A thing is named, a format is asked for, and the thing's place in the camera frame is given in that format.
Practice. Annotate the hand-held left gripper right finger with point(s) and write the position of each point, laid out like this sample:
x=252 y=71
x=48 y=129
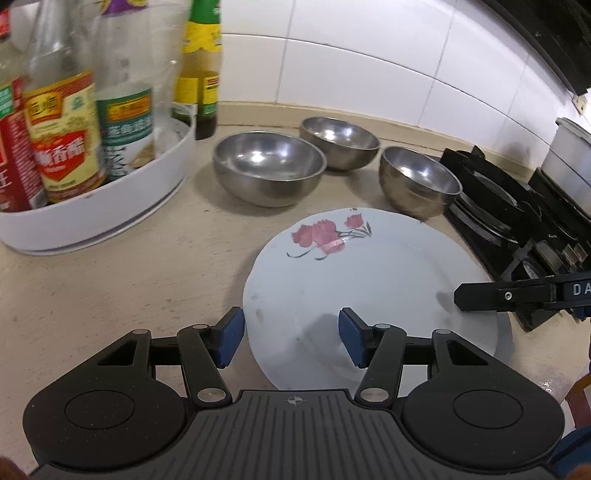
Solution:
x=352 y=337

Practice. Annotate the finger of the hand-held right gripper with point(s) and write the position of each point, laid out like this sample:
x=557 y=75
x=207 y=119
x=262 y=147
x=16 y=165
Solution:
x=489 y=296

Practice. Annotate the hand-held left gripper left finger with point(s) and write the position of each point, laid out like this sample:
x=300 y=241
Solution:
x=230 y=337

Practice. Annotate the white plate small flower print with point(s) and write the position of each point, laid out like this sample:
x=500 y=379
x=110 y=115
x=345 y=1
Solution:
x=505 y=341

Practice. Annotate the white plate pink flower print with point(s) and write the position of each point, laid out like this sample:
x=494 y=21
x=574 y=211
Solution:
x=392 y=267

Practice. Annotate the black gas stove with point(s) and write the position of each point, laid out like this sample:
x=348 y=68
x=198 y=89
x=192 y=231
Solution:
x=498 y=217

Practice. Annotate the steel pot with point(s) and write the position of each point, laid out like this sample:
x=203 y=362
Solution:
x=568 y=152

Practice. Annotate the white two-tier spice rack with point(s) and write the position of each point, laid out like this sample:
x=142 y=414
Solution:
x=115 y=207

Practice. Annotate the large steel bowl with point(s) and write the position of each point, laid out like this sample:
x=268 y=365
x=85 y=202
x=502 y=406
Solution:
x=270 y=168

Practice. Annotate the green label clear bottle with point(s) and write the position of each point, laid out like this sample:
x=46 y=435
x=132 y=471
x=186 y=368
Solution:
x=127 y=124

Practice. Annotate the black range hood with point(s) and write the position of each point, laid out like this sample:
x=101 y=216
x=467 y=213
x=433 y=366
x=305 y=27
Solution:
x=568 y=37

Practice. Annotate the yellow cap vinegar bottle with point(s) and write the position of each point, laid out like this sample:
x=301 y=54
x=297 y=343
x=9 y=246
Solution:
x=64 y=138

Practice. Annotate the green label sauce bottle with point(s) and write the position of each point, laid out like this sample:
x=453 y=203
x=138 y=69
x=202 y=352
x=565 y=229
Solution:
x=198 y=69

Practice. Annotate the clear plastic bag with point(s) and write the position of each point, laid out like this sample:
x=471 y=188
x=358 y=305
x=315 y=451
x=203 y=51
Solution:
x=166 y=69

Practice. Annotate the red label sauce bottle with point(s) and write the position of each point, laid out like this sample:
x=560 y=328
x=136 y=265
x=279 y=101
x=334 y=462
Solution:
x=14 y=152

